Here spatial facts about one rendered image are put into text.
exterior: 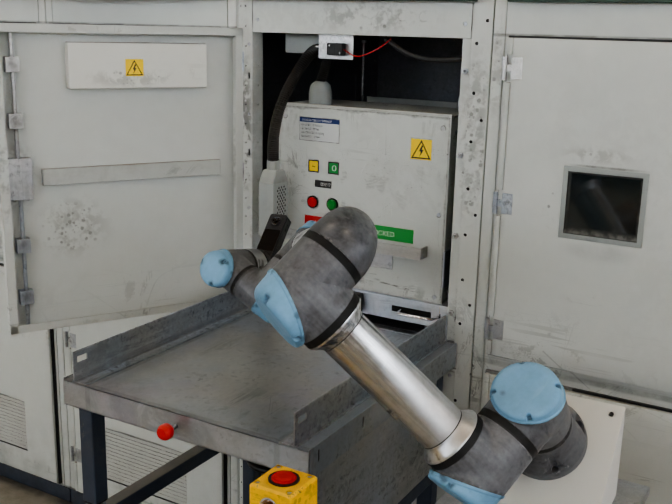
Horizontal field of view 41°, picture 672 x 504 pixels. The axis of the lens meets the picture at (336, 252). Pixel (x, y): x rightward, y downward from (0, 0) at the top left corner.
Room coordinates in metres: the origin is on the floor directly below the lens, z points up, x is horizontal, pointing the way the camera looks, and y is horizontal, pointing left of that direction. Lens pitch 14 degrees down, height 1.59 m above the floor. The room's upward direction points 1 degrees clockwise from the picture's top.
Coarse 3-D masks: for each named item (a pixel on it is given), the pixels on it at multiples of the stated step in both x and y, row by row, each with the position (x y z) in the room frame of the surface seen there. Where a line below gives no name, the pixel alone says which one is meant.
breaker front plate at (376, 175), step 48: (288, 144) 2.36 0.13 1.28; (336, 144) 2.29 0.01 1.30; (384, 144) 2.22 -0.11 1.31; (432, 144) 2.16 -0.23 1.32; (288, 192) 2.36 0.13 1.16; (336, 192) 2.29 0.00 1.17; (384, 192) 2.22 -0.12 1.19; (432, 192) 2.16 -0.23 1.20; (288, 240) 2.36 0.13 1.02; (384, 240) 2.22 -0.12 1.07; (432, 240) 2.15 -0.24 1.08; (384, 288) 2.22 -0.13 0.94; (432, 288) 2.15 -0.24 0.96
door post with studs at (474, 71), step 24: (480, 0) 2.06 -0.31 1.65; (480, 24) 2.06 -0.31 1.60; (480, 48) 2.06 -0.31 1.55; (480, 72) 2.06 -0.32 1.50; (480, 96) 2.06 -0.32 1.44; (480, 120) 2.05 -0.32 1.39; (480, 144) 2.05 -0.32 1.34; (456, 168) 2.08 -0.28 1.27; (480, 168) 2.05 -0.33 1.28; (456, 192) 2.08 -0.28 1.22; (480, 192) 2.05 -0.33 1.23; (456, 216) 2.08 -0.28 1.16; (456, 240) 2.08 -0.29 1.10; (456, 264) 2.08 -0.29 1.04; (456, 288) 2.07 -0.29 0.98; (456, 312) 2.07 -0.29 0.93; (456, 336) 2.07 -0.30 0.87; (456, 384) 2.06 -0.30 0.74
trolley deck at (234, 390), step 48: (240, 336) 2.08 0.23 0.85; (96, 384) 1.76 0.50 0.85; (144, 384) 1.77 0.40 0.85; (192, 384) 1.78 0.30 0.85; (240, 384) 1.78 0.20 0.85; (288, 384) 1.79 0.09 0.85; (336, 384) 1.79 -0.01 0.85; (192, 432) 1.61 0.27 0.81; (240, 432) 1.55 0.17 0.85; (288, 432) 1.56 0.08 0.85; (336, 432) 1.56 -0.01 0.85
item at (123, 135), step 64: (0, 64) 2.08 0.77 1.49; (64, 64) 2.18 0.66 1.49; (128, 64) 2.23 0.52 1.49; (192, 64) 2.31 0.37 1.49; (0, 128) 2.08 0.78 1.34; (64, 128) 2.18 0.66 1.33; (128, 128) 2.26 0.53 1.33; (192, 128) 2.34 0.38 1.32; (0, 192) 2.08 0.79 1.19; (64, 192) 2.17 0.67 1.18; (128, 192) 2.25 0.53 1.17; (192, 192) 2.34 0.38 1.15; (64, 256) 2.17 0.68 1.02; (128, 256) 2.25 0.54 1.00; (192, 256) 2.34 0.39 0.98; (64, 320) 2.14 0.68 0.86
